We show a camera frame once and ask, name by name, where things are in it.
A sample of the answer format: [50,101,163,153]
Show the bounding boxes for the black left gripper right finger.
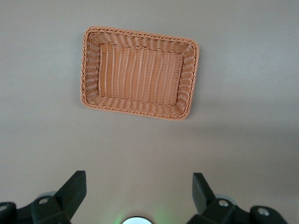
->
[186,172,290,224]

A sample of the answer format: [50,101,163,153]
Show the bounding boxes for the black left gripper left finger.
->
[0,170,87,224]

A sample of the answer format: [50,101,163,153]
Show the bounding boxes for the brown woven rectangular basket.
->
[79,26,200,121]

